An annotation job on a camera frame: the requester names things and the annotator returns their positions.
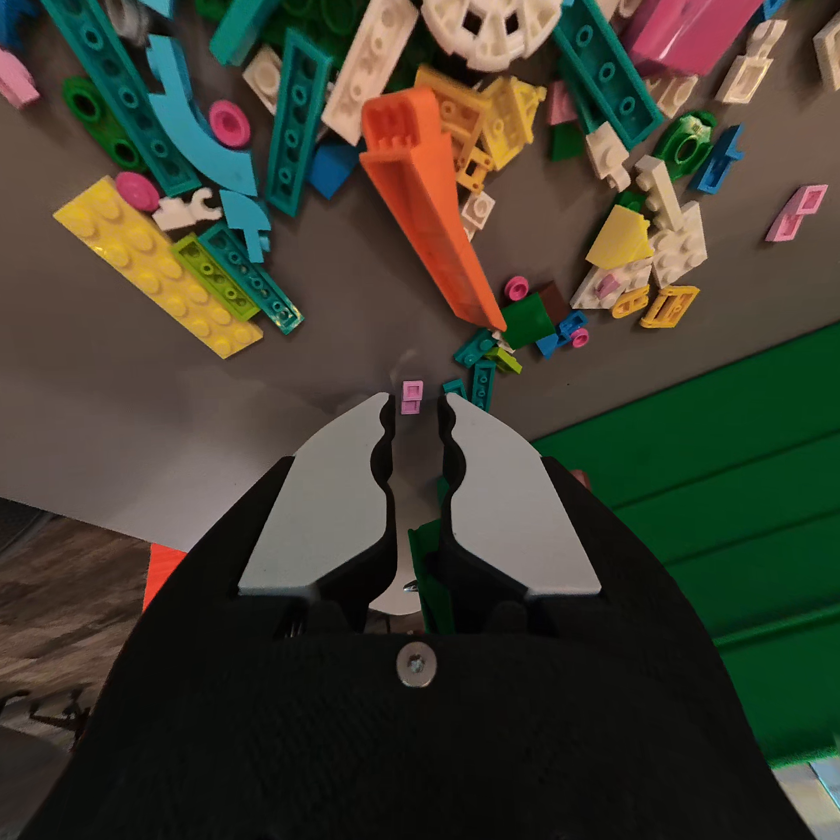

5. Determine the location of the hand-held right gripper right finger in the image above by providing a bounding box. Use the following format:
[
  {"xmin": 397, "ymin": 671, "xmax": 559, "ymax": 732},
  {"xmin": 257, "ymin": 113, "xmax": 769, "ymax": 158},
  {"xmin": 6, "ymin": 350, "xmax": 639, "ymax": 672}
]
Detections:
[{"xmin": 422, "ymin": 392, "xmax": 602, "ymax": 634}]

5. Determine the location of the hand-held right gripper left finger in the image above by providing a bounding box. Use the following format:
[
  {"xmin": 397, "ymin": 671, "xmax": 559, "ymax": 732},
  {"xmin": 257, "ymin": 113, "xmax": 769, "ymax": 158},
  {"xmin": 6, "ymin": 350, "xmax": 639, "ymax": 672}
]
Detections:
[{"xmin": 238, "ymin": 392, "xmax": 399, "ymax": 632}]

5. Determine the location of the pile of loose lego pieces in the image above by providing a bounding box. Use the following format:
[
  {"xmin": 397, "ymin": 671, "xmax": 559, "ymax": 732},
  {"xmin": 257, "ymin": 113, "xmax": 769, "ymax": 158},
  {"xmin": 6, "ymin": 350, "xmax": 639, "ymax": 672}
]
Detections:
[{"xmin": 0, "ymin": 0, "xmax": 840, "ymax": 414}]

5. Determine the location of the orange red object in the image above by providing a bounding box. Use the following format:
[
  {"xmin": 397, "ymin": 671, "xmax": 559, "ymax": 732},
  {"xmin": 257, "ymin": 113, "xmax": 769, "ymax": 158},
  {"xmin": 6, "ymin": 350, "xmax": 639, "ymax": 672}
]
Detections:
[{"xmin": 142, "ymin": 543, "xmax": 188, "ymax": 611}]

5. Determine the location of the orange brick separator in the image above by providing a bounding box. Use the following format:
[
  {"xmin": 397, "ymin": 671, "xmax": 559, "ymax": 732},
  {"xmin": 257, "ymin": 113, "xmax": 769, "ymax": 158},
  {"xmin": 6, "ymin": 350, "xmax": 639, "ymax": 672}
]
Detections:
[{"xmin": 360, "ymin": 87, "xmax": 508, "ymax": 332}]

